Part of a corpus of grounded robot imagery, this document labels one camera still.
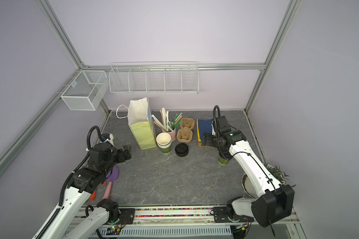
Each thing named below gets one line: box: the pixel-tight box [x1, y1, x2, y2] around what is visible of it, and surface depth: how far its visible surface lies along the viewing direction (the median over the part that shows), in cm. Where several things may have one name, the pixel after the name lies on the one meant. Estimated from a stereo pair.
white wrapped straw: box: [162, 107, 171, 132], surface depth 98 cm
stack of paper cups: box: [156, 131, 173, 155], surface depth 91 cm
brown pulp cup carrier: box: [176, 117, 195, 143], surface depth 105 cm
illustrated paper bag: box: [115, 97, 158, 151], surface depth 91 cm
